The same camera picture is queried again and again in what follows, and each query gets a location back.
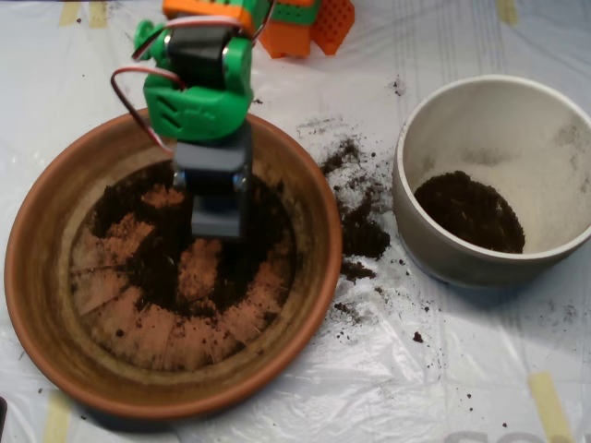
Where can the grey gripper with motor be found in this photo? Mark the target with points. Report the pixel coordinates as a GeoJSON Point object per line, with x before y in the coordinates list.
{"type": "Point", "coordinates": [210, 159]}

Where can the dark soil heap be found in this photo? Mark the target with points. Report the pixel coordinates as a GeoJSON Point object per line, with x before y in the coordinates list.
{"type": "Point", "coordinates": [152, 277]}

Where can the dark soil layer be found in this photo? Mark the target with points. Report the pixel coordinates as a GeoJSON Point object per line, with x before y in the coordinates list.
{"type": "Point", "coordinates": [461, 217]}

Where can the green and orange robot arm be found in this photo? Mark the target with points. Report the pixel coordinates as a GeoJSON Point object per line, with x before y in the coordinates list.
{"type": "Point", "coordinates": [198, 111]}

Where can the spilled dark soil patch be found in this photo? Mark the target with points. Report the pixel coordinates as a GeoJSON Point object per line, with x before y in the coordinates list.
{"type": "Point", "coordinates": [365, 240]}

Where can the terracotta plant pot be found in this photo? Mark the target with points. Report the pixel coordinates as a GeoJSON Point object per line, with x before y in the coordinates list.
{"type": "Point", "coordinates": [41, 286]}

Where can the white ceramic pot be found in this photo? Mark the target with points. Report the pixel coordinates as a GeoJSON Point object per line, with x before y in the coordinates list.
{"type": "Point", "coordinates": [443, 267]}

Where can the beige masking tape strip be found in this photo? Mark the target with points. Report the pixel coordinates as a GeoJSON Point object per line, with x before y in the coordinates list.
{"type": "Point", "coordinates": [98, 16]}
{"type": "Point", "coordinates": [507, 11]}
{"type": "Point", "coordinates": [549, 406]}
{"type": "Point", "coordinates": [69, 14]}
{"type": "Point", "coordinates": [57, 420]}

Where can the clear plastic sheet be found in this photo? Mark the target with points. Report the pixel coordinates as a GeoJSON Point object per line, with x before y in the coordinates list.
{"type": "Point", "coordinates": [461, 369]}

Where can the dark object at edge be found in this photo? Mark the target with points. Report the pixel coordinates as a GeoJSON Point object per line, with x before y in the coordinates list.
{"type": "Point", "coordinates": [3, 415]}

